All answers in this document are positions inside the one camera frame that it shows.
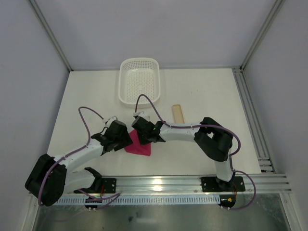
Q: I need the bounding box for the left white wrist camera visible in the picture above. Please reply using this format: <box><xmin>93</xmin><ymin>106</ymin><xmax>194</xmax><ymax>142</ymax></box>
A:
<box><xmin>103</xmin><ymin>116</ymin><xmax>117</xmax><ymax>125</ymax></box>

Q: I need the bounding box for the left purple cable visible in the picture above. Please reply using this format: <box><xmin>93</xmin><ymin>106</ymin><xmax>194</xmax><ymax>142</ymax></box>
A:
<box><xmin>38</xmin><ymin>106</ymin><xmax>121</xmax><ymax>210</ymax></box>

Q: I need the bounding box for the right black connector box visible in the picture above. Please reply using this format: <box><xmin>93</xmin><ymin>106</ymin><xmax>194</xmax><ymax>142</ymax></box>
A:
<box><xmin>218</xmin><ymin>195</ymin><xmax>236</xmax><ymax>210</ymax></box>

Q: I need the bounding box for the aluminium front rail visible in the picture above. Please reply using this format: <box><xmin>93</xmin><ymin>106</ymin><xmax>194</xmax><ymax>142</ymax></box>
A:
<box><xmin>28</xmin><ymin>173</ymin><xmax>292</xmax><ymax>195</ymax></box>

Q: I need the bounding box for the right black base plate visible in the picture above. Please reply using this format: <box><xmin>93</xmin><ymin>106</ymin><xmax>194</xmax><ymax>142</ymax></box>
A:
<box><xmin>200</xmin><ymin>176</ymin><xmax>245</xmax><ymax>193</ymax></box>

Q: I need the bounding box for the left aluminium frame post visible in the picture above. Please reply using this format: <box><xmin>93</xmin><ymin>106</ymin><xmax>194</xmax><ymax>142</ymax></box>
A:
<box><xmin>27</xmin><ymin>0</ymin><xmax>73</xmax><ymax>72</ymax></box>

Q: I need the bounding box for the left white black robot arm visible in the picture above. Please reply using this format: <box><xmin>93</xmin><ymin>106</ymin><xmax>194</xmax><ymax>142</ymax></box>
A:
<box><xmin>25</xmin><ymin>120</ymin><xmax>132</xmax><ymax>206</ymax></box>

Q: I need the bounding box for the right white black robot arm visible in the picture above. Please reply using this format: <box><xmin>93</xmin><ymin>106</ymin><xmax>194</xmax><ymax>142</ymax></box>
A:
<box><xmin>132</xmin><ymin>116</ymin><xmax>235</xmax><ymax>191</ymax></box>

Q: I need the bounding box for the beige utensil tray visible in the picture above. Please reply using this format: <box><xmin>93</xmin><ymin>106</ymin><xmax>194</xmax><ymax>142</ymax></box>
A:
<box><xmin>172</xmin><ymin>104</ymin><xmax>185</xmax><ymax>124</ymax></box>

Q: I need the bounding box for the right aluminium frame post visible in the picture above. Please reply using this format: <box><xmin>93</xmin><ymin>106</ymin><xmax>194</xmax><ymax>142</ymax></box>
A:
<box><xmin>240</xmin><ymin>0</ymin><xmax>285</xmax><ymax>72</ymax></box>

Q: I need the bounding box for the left black connector box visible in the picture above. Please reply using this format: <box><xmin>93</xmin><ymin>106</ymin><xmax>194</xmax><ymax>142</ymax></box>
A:
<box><xmin>85</xmin><ymin>197</ymin><xmax>102</xmax><ymax>211</ymax></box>

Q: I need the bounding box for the right aluminium side rail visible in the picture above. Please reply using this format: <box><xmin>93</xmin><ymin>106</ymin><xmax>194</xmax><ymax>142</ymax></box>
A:
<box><xmin>232</xmin><ymin>67</ymin><xmax>276</xmax><ymax>174</ymax></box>

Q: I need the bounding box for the white perforated plastic basket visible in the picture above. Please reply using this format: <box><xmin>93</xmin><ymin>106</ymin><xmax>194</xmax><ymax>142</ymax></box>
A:
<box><xmin>118</xmin><ymin>57</ymin><xmax>161</xmax><ymax>108</ymax></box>

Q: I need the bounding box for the slotted white cable duct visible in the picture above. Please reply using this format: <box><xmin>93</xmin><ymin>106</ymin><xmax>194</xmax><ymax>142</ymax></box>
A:
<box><xmin>55</xmin><ymin>194</ymin><xmax>220</xmax><ymax>206</ymax></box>

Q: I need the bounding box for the black connector box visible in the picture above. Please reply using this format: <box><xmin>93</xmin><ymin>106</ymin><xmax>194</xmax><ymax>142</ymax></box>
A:
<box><xmin>218</xmin><ymin>195</ymin><xmax>236</xmax><ymax>210</ymax></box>
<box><xmin>85</xmin><ymin>197</ymin><xmax>102</xmax><ymax>211</ymax></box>

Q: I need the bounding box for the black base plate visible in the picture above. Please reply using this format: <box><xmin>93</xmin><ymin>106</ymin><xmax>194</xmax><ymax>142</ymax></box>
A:
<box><xmin>200</xmin><ymin>176</ymin><xmax>245</xmax><ymax>193</ymax></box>
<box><xmin>74</xmin><ymin>178</ymin><xmax>116</xmax><ymax>194</ymax></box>

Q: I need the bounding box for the aluminium frame post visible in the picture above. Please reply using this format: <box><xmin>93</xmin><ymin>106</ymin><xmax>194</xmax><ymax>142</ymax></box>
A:
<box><xmin>240</xmin><ymin>0</ymin><xmax>285</xmax><ymax>72</ymax></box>
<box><xmin>27</xmin><ymin>0</ymin><xmax>73</xmax><ymax>72</ymax></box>

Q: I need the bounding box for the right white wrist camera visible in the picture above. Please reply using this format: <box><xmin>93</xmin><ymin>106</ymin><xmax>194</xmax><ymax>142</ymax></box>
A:
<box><xmin>133</xmin><ymin>111</ymin><xmax>150</xmax><ymax>120</ymax></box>

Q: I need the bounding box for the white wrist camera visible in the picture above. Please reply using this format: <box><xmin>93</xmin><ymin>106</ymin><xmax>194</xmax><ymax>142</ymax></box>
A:
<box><xmin>133</xmin><ymin>111</ymin><xmax>150</xmax><ymax>120</ymax></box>
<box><xmin>103</xmin><ymin>116</ymin><xmax>117</xmax><ymax>125</ymax></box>

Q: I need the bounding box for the magenta paper napkin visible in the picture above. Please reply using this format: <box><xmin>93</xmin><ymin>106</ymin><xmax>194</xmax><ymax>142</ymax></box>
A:
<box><xmin>124</xmin><ymin>130</ymin><xmax>151</xmax><ymax>156</ymax></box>

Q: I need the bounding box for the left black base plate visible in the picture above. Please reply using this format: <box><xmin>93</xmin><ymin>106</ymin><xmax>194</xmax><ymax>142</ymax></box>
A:
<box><xmin>74</xmin><ymin>178</ymin><xmax>116</xmax><ymax>194</ymax></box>

